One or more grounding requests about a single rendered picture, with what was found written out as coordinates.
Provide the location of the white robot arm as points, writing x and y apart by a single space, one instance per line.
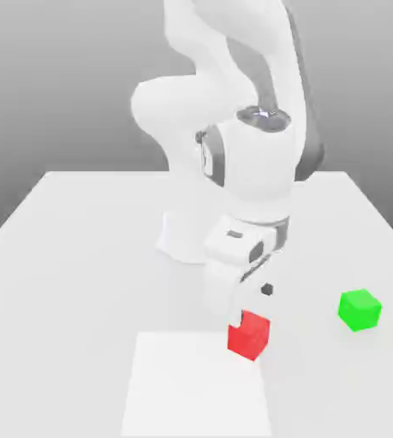
257 164

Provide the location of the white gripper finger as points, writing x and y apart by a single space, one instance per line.
235 317

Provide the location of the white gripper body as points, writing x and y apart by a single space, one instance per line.
221 284

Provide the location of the small green cube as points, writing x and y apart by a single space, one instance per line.
359 310

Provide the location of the small red cube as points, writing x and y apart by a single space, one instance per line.
249 337

